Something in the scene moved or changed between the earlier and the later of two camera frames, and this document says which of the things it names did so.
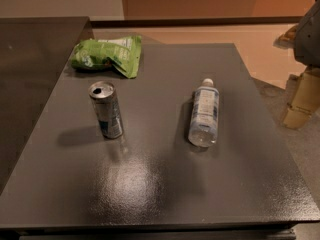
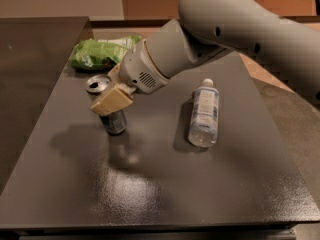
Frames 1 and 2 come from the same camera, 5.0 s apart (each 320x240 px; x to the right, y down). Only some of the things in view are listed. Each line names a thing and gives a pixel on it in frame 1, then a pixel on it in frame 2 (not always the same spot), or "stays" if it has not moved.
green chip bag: [122, 54] stays
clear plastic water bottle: [204, 123] stays
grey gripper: [309, 39] → [138, 68]
